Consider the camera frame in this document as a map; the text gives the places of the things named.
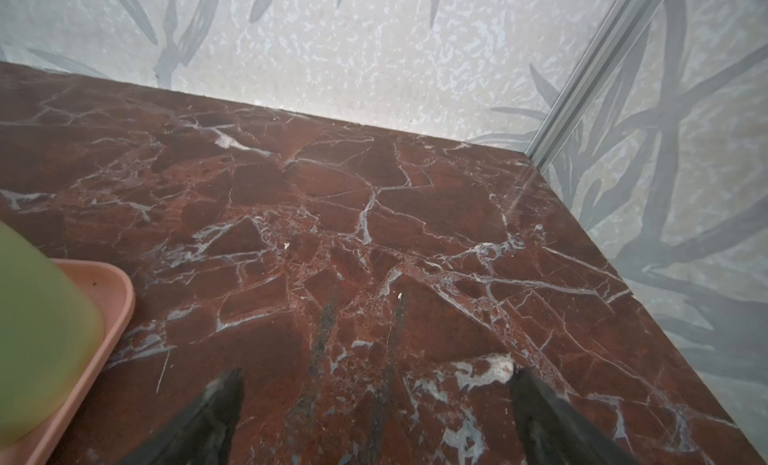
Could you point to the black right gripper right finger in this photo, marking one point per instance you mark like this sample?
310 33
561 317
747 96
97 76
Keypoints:
551 431

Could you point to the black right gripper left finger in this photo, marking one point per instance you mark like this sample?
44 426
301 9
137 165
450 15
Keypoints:
201 433

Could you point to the light green mug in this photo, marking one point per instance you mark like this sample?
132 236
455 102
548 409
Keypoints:
50 332

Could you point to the aluminium frame post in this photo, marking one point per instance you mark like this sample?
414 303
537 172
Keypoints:
621 28

